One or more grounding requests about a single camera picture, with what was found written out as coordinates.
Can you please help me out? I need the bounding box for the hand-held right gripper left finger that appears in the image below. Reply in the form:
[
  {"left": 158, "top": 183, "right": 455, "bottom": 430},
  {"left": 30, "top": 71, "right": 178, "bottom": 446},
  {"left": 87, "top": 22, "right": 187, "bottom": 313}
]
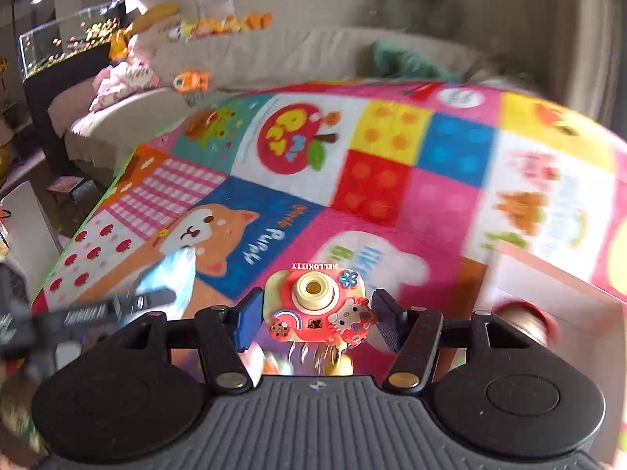
[{"left": 119, "top": 288, "right": 266, "bottom": 395}]

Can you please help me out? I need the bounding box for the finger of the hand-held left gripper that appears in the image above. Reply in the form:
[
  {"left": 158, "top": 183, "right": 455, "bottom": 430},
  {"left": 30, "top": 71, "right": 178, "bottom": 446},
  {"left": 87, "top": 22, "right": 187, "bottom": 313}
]
[{"left": 29, "top": 288, "right": 177, "bottom": 349}]

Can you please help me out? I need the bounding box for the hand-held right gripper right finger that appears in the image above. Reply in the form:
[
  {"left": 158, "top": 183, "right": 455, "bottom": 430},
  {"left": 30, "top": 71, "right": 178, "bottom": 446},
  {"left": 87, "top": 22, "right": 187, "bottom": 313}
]
[{"left": 371, "top": 289, "right": 513, "bottom": 395}]

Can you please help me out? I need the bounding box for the red toy camera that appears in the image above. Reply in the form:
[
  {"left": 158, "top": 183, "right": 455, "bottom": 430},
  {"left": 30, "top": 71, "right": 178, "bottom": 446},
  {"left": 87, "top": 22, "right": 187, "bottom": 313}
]
[{"left": 263, "top": 267, "right": 378, "bottom": 351}]

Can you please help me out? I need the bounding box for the blue white packet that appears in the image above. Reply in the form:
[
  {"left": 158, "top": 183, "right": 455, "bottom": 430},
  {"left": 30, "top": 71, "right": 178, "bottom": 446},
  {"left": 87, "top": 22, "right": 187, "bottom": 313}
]
[{"left": 134, "top": 247, "right": 199, "bottom": 321}]

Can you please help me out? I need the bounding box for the pink cardboard box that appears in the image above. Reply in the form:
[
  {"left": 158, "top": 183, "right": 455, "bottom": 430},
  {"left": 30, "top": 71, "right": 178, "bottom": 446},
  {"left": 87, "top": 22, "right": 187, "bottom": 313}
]
[{"left": 482, "top": 240, "right": 627, "bottom": 466}]

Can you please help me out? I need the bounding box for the white board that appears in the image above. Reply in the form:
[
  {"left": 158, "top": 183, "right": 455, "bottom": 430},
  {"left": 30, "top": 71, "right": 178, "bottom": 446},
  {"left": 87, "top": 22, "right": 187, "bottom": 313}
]
[{"left": 0, "top": 180, "right": 60, "bottom": 299}]

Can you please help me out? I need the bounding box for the small stool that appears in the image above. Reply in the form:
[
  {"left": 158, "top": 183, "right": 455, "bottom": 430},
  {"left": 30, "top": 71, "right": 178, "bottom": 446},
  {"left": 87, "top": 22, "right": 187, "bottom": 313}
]
[{"left": 46, "top": 176, "right": 87, "bottom": 207}]

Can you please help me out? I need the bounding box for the colourful printed play mat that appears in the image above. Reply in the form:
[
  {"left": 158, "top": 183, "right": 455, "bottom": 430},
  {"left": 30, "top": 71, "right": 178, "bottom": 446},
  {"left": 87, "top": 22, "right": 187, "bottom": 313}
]
[{"left": 29, "top": 78, "right": 627, "bottom": 387}]

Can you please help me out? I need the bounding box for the black tank cabinet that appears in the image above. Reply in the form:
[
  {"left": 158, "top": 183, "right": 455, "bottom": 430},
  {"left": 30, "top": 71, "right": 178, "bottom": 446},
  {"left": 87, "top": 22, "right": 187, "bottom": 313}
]
[{"left": 24, "top": 42, "right": 118, "bottom": 178}]

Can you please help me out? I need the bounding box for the pink clothing pile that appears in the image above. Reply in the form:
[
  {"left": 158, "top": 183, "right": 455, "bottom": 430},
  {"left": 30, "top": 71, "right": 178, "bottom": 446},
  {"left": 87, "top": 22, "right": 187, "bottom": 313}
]
[{"left": 89, "top": 56, "right": 161, "bottom": 112}]

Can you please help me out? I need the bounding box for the orange fish plush toy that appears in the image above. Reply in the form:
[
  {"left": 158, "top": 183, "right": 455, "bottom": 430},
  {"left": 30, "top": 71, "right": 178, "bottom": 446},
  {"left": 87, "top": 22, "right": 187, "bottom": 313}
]
[{"left": 174, "top": 70, "right": 212, "bottom": 94}]

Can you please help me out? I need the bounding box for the green cloth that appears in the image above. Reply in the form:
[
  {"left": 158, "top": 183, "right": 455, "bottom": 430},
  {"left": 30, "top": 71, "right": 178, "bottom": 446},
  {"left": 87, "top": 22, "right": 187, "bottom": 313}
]
[{"left": 370, "top": 39, "right": 462, "bottom": 82}]

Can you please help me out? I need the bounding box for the beige sofa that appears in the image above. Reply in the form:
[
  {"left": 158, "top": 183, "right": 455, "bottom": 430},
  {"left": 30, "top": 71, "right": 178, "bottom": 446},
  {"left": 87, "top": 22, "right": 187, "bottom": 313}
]
[{"left": 49, "top": 25, "right": 540, "bottom": 177}]

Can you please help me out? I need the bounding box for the glass fish tank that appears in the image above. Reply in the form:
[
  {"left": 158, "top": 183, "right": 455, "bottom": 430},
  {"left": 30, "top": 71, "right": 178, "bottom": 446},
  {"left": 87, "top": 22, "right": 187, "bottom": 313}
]
[{"left": 12, "top": 0, "right": 129, "bottom": 80}]

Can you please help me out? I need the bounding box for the row of orange plush toys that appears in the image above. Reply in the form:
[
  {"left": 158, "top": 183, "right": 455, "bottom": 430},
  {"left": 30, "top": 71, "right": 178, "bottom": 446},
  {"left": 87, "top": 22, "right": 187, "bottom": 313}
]
[{"left": 183, "top": 11, "right": 274, "bottom": 39}]

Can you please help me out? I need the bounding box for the yellow plush toy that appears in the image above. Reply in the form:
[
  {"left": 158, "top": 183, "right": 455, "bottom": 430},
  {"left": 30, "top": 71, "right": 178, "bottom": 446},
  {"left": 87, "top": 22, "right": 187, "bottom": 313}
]
[{"left": 110, "top": 4, "right": 183, "bottom": 62}]

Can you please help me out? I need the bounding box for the grey curtain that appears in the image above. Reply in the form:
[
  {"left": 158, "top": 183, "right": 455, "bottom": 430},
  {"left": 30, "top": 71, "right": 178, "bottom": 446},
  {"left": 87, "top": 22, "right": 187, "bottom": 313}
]
[{"left": 563, "top": 0, "right": 627, "bottom": 125}]

